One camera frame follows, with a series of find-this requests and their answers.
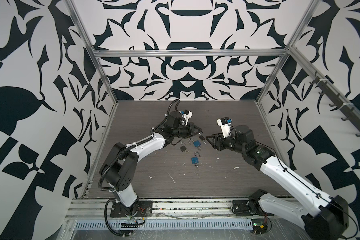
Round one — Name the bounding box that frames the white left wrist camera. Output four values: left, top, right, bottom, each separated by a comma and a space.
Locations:
180, 110, 193, 126

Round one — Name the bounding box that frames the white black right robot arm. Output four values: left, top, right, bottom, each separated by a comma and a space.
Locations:
206, 124, 350, 240

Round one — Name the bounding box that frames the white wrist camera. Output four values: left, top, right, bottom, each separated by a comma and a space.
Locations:
217, 117, 232, 139
180, 110, 193, 126

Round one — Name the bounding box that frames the black padlock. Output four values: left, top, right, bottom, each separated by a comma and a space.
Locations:
199, 133, 205, 142
180, 142, 189, 154

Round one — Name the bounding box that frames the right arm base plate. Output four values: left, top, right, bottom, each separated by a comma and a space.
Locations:
231, 199, 274, 217

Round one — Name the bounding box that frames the blue padlock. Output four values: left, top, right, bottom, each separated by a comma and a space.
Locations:
188, 139, 201, 149
191, 152, 201, 168

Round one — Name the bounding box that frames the aluminium frame post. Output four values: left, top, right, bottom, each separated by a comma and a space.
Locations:
65, 0, 119, 106
256, 0, 322, 105

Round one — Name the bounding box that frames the blue padlock upper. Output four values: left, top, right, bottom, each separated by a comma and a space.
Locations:
188, 139, 201, 149

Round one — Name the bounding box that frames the white slotted cable duct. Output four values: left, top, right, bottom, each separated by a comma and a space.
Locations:
73, 219, 254, 231

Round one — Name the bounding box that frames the aluminium front rail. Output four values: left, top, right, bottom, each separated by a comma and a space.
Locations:
64, 197, 320, 221

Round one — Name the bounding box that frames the aluminium frame post right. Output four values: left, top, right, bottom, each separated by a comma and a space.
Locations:
256, 0, 322, 105

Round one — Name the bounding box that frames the black corrugated cable left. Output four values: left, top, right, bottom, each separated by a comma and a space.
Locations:
97, 143, 136, 193

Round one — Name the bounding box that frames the small circuit board right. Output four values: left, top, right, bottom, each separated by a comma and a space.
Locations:
250, 218, 272, 236

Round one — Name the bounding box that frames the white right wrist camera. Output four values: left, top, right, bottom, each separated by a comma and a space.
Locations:
217, 117, 232, 139

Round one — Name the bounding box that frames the grey hook rack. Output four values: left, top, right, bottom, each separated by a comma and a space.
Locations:
310, 72, 360, 138

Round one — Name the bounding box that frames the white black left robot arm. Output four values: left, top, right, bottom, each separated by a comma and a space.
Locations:
98, 110, 202, 208

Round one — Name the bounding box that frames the aluminium frame post left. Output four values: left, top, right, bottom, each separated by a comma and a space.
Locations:
65, 0, 119, 106

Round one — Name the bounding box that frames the blue padlock lower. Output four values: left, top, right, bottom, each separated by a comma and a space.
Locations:
191, 152, 201, 168

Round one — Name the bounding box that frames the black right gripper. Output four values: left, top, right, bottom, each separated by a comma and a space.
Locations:
206, 131, 247, 155

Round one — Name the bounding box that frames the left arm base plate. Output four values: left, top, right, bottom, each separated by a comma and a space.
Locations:
110, 201, 153, 218

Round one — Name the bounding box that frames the aluminium frame crossbar back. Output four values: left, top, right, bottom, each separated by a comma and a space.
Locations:
94, 49, 287, 58

